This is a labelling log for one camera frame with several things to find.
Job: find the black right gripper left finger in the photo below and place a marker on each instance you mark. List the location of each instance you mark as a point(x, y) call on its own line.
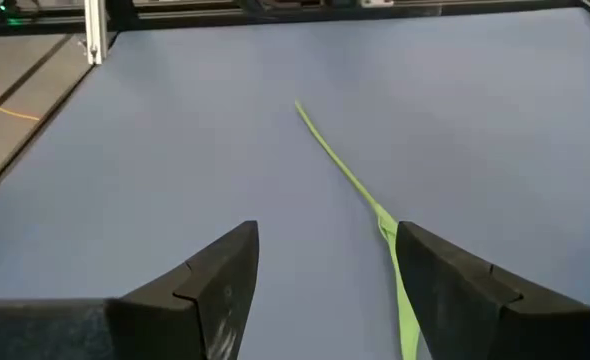
point(125, 330)

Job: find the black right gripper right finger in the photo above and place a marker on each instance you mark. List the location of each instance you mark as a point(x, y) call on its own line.
point(475, 325)

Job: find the yellow artificial tulip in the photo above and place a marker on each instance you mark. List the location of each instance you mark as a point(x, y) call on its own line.
point(386, 225)

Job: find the silver aluminium post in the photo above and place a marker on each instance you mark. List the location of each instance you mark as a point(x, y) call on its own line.
point(96, 30)

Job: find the black aluminium table frame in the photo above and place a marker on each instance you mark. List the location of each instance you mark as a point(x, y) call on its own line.
point(275, 15)

